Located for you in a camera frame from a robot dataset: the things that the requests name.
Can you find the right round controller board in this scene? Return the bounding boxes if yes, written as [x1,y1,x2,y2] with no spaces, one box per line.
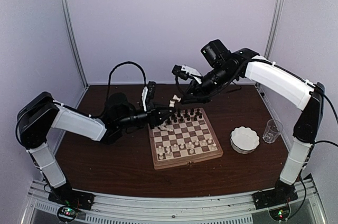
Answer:
[269,207,290,221]

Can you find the right aluminium frame post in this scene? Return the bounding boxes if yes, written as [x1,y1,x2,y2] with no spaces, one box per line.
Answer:
[264,0,285,59]

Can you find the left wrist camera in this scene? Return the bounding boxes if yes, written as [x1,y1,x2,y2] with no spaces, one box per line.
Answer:
[141,81,156,111]

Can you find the left aluminium frame post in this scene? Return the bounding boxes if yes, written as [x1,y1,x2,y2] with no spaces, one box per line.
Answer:
[61,0,89,89]

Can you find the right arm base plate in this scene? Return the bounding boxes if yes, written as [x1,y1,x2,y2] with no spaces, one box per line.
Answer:
[252,189,298,210]

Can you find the clear drinking glass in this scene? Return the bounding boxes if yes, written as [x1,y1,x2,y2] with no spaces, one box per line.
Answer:
[262,119,283,144]

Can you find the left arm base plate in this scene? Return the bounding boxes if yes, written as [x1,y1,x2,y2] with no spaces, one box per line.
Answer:
[48,190,95,210]

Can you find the white scalloped ceramic bowl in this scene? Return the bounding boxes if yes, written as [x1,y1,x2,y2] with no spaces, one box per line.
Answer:
[230,126,260,154]

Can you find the black chess pieces rows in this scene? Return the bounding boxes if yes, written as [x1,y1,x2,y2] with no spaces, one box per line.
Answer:
[165,108,204,125]

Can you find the aluminium front rail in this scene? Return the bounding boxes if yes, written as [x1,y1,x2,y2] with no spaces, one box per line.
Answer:
[23,176,328,224]

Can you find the wooden chess board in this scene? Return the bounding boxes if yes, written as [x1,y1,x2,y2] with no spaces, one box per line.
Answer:
[148,108,223,170]

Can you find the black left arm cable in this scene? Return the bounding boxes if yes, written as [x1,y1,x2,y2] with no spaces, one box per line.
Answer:
[14,61,147,143]

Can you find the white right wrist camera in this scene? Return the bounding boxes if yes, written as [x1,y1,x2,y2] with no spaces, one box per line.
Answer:
[172,65,202,84]

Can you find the aluminium frame post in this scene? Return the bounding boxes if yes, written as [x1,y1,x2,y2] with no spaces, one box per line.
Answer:
[264,0,285,59]
[61,0,89,89]

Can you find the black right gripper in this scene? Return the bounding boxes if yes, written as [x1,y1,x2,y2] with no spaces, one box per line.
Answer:
[181,64,237,104]

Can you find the white knight chess piece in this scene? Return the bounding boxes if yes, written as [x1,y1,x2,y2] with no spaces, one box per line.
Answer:
[166,148,172,158]

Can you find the left round controller board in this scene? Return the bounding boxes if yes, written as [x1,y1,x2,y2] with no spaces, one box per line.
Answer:
[57,206,79,222]

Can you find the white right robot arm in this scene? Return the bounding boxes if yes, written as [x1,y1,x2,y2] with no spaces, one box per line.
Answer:
[172,39,325,204]

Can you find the round controller board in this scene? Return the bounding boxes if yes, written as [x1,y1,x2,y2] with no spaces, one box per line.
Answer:
[269,207,290,221]
[57,206,79,222]

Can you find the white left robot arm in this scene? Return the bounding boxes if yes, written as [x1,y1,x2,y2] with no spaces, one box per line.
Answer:
[15,92,175,205]

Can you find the white queen chess piece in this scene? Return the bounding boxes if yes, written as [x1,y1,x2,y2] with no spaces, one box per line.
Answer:
[157,125,174,132]

